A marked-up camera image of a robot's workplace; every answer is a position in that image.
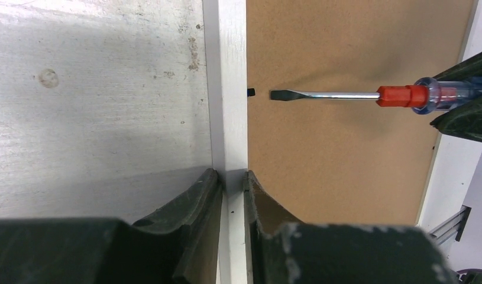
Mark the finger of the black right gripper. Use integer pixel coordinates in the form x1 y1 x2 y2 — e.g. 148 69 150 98
430 96 482 143
435 52 482 81

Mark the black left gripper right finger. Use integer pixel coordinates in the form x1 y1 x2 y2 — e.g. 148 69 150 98
242 171 458 283

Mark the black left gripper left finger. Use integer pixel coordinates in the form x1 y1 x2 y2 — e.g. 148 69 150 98
0 169 222 283

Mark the white picture frame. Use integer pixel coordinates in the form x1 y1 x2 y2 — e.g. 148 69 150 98
203 1 482 283

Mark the blue red screwdriver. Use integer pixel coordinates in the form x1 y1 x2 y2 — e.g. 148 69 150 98
270 77 482 115

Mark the aluminium front rail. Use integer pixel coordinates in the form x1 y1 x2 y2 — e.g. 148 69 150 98
429 205 472 246

